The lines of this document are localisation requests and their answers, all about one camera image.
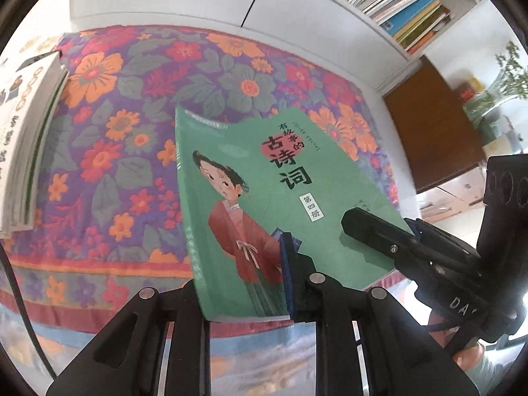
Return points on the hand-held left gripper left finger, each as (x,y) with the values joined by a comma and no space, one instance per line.
(187,317)

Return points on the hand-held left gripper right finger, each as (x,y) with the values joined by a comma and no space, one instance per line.
(288,272)

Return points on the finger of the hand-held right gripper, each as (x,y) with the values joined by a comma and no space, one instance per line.
(371,227)

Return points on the person's right forearm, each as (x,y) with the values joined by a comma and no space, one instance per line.
(491,375)

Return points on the row of shelved books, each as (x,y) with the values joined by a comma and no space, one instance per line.
(404,12)

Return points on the stack of white books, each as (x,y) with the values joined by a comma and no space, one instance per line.
(20,103)

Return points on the person's right hand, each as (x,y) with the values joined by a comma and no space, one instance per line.
(468,357)

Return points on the light wooden drawer unit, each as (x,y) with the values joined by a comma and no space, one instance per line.
(458,192)

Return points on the brown wooden cabinet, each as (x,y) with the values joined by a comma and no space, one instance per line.
(433,123)

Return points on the green potted plant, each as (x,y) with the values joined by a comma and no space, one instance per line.
(511,78)

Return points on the book with green spine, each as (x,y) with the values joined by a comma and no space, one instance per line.
(39,140)

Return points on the floral woven blanket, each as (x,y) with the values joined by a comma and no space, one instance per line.
(123,90)

